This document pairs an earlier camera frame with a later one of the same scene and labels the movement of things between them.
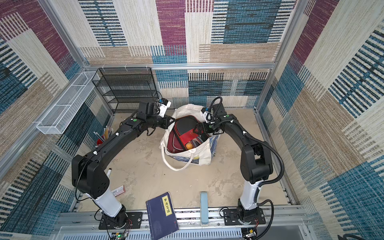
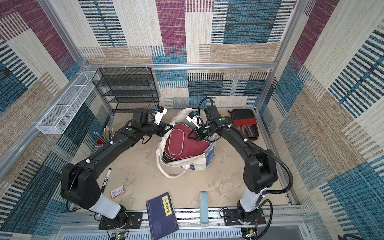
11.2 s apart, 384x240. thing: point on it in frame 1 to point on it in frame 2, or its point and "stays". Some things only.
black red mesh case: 182,133 to 244,120
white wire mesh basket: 59,116 stays
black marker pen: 108,173 stays
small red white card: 118,191 stays
